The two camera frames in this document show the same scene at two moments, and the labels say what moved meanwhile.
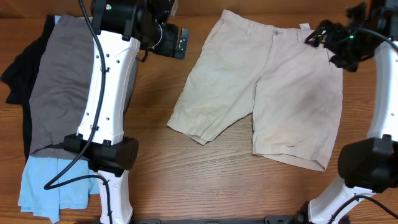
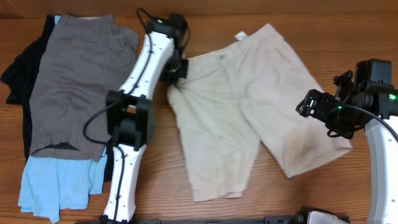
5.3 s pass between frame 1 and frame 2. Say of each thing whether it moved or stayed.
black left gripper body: moved
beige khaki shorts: moved
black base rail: stayed
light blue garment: stayed
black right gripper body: moved
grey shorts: stayed
